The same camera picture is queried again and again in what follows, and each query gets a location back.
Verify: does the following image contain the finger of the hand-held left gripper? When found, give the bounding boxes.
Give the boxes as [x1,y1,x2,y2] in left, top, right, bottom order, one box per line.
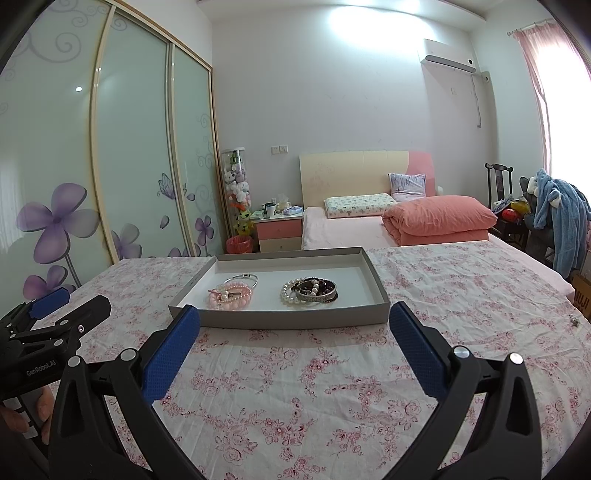
[0,286,72,337]
[18,295,114,356]

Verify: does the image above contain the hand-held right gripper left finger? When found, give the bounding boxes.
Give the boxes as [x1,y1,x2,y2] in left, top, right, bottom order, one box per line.
[55,305,201,480]

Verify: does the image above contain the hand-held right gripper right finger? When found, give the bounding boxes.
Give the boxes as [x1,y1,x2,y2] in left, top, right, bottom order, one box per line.
[389,301,542,480]

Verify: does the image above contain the large pink bead bracelet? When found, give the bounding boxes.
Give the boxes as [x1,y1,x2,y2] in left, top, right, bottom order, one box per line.
[208,284,254,311]

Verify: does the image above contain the grey cardboard tray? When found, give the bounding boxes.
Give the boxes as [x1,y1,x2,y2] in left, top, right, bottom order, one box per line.
[168,247,392,330]

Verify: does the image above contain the wide silver cuff bracelet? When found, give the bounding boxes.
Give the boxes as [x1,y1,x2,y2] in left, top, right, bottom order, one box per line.
[295,284,338,304]

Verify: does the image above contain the dark red bead bracelet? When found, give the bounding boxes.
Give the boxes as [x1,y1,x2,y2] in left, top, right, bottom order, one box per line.
[302,277,340,296]

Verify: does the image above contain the white pearl bracelet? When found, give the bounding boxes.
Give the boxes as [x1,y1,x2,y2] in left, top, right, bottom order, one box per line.
[281,278,320,306]

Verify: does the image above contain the person's left hand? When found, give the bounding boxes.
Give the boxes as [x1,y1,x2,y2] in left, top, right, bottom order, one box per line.
[0,390,55,435]

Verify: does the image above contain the pink floral bedspread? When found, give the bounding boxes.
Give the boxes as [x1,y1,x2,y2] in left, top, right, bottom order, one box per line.
[0,242,578,480]

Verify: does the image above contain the orange folded quilt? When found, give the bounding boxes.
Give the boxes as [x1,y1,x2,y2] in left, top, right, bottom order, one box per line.
[381,195,498,246]

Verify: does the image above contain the pink bed sheet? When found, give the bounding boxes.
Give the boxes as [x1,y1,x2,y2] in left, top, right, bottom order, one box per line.
[301,207,577,296]

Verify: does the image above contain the patterned white pillow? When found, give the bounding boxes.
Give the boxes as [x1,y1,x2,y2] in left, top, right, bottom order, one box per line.
[323,194,398,219]

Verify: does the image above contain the pink white nightstand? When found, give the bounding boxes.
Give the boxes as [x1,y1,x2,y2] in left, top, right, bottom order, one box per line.
[255,217,304,254]

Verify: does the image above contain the small lilac pillow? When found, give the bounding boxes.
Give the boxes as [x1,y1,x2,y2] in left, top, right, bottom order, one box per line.
[388,173,428,202]

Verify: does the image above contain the red yellow toy pile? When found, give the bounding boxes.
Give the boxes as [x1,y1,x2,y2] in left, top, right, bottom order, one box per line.
[492,198,531,228]

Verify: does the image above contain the brown cardboard box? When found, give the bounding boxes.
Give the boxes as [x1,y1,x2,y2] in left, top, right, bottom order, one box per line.
[573,272,591,320]

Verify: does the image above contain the floral sliding door wardrobe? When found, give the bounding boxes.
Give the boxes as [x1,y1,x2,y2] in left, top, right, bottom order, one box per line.
[0,0,232,301]

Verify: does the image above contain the plush toy display tube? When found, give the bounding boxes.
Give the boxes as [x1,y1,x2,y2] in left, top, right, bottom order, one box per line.
[221,148,254,241]

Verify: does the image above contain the dark wooden chair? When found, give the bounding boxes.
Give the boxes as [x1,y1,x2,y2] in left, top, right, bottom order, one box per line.
[485,162,529,245]

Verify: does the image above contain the beige pink headboard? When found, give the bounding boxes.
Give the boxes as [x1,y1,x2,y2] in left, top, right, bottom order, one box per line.
[299,150,437,208]

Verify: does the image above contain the dark office chair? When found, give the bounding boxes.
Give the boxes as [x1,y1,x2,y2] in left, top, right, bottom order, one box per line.
[519,178,556,261]

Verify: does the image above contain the blue fleece robe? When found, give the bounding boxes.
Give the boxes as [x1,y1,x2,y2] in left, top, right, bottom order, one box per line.
[533,170,591,280]

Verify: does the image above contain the air conditioner pipe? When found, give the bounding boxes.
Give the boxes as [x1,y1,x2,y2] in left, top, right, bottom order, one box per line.
[471,71,491,130]

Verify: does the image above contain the pink curtain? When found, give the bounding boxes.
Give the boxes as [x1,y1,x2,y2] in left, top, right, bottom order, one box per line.
[510,28,591,185]

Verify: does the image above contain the white air conditioner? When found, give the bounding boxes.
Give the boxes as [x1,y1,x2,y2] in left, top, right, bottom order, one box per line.
[424,39,477,75]

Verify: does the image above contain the curtain rod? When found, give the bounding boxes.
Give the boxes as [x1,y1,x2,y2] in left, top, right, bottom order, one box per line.
[507,27,559,38]

